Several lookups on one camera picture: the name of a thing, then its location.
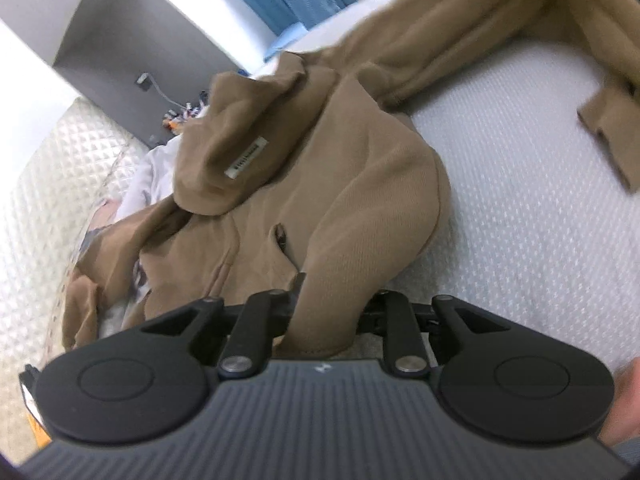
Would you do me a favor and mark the brown hoodie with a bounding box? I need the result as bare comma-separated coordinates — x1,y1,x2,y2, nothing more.
62,0,640,356

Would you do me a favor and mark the white charging cable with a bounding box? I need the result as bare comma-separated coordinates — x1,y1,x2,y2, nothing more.
147,80,188,111

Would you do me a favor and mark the blue covered chair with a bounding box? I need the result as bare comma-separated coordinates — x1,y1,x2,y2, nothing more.
262,22,303,61

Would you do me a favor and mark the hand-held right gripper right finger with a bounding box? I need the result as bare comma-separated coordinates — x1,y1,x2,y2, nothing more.
357,290,508,378

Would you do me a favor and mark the person's right forearm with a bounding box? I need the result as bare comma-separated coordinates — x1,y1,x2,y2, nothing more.
597,364,640,466

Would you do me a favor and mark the white duvet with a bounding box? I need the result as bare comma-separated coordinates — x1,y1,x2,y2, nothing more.
97,132,201,338

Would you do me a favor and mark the cluster of small bottles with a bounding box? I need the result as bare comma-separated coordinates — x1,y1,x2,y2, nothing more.
161,91,213,133

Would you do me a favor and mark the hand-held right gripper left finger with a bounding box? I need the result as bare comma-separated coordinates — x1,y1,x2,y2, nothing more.
141,272,307,377

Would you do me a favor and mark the patchwork pillow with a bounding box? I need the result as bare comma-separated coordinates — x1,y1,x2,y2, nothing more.
75,197,151,306

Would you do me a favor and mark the cream quilted headboard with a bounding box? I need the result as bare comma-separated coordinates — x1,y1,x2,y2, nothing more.
0,97,151,441

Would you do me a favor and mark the grey wardrobe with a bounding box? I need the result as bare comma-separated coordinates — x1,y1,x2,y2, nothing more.
0,0,281,151

